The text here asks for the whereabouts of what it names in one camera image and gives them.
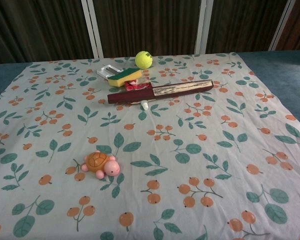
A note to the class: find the orange and pink turtle toy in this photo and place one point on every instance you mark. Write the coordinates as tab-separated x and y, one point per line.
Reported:
97	160

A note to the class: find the small white tube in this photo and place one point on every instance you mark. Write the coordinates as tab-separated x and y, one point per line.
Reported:
145	105

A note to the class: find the floral leaf and berry tablecloth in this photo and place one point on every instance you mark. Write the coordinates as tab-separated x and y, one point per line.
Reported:
150	140

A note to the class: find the long dark red box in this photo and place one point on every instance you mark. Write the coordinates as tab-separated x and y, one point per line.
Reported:
130	97

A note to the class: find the red and white packet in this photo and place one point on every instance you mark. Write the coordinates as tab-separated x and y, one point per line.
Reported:
137	86

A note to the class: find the yellow and green sponge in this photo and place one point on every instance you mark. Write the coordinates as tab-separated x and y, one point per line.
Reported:
123	77

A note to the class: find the yellow tennis ball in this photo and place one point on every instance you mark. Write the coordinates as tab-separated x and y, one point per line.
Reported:
143	60

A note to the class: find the white plastic tray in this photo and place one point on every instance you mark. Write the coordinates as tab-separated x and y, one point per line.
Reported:
105	71

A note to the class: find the dark brown curtain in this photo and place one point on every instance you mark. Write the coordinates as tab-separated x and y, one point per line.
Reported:
152	25

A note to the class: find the white double frame post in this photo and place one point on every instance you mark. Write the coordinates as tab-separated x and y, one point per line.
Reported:
203	25
93	27

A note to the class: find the white slanted frame post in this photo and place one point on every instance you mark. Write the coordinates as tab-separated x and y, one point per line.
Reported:
282	25

